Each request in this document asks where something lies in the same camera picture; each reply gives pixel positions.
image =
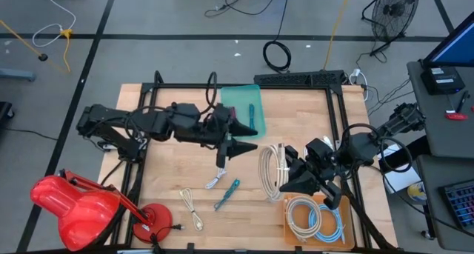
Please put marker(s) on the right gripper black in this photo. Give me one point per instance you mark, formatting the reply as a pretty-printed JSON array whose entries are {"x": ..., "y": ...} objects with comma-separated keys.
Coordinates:
[{"x": 326, "y": 180}]

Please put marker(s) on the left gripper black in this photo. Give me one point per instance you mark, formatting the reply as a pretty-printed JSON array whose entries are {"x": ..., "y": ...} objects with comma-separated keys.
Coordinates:
[{"x": 218, "y": 130}]

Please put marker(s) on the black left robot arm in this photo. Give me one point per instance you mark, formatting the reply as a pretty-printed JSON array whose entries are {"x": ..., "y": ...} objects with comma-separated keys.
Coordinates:
[{"x": 107, "y": 119}]

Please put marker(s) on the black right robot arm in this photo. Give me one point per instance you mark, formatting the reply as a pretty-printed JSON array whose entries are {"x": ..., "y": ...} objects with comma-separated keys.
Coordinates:
[{"x": 401, "y": 120}]

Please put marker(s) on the teal translucent plastic bin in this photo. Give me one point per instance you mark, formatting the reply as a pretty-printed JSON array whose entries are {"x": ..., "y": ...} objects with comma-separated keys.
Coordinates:
[{"x": 240, "y": 102}]

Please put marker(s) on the orange translucent plastic bin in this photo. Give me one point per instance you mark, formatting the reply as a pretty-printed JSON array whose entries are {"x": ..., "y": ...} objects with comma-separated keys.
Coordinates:
[{"x": 303, "y": 218}]

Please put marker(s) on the white paper sheet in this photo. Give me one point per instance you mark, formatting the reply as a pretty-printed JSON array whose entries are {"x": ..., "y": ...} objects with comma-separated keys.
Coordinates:
[{"x": 401, "y": 180}]

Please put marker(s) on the white power adapter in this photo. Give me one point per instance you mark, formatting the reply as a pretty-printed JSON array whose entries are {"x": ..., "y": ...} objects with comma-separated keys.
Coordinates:
[{"x": 356, "y": 73}]

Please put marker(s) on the round printed sticker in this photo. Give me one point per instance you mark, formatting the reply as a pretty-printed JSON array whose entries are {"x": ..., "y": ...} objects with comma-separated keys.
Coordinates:
[{"x": 416, "y": 192}]

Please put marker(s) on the dark gray desk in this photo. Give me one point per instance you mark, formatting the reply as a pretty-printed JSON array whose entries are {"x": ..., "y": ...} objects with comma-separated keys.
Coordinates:
[
  {"x": 437, "y": 135},
  {"x": 431, "y": 172}
]

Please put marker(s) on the backlit keyboard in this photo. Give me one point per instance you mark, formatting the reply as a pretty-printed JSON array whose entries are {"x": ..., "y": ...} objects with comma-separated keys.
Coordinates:
[{"x": 461, "y": 206}]

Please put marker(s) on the small red object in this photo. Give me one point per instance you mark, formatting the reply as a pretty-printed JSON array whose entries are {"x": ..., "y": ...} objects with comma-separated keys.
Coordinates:
[{"x": 456, "y": 116}]

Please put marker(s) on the small black computer box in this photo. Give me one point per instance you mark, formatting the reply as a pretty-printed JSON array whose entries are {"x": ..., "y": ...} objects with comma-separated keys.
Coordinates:
[{"x": 442, "y": 80}]

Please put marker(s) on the red desk lamp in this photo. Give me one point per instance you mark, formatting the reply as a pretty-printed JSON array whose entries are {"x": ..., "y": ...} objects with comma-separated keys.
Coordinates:
[{"x": 74, "y": 209}]

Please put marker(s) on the black pen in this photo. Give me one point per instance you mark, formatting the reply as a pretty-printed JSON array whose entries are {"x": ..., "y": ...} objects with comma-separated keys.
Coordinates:
[{"x": 463, "y": 100}]

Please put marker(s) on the black floor fan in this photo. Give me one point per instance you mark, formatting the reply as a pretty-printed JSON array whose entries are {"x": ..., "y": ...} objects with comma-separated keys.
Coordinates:
[{"x": 394, "y": 9}]

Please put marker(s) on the computer monitor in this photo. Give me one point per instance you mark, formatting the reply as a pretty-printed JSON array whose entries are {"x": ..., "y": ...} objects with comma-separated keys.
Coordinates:
[{"x": 455, "y": 46}]

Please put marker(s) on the gray floor bar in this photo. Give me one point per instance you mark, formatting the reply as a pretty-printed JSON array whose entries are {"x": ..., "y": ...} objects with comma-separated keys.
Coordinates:
[{"x": 16, "y": 75}]

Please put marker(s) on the black caster foot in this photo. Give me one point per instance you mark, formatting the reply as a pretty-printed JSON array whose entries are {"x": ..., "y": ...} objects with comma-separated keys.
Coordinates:
[{"x": 5, "y": 111}]

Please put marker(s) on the black aluminium table frame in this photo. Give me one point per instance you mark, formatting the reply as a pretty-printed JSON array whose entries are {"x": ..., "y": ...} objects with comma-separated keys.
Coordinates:
[{"x": 166, "y": 86}]

